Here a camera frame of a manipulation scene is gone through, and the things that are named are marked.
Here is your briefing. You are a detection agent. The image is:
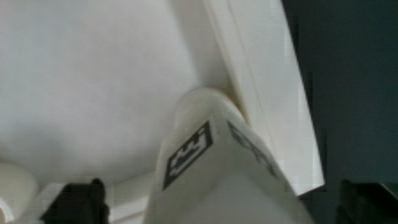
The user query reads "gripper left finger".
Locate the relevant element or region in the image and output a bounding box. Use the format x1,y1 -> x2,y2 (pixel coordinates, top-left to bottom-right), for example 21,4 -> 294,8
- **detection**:
39,178 -> 110,224

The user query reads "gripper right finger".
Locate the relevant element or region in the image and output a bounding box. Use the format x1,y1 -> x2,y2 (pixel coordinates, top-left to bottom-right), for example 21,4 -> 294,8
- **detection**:
335,180 -> 398,224

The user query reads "white square table top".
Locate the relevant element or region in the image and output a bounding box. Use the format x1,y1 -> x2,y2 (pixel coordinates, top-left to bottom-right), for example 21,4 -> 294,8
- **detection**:
0,0 -> 323,224

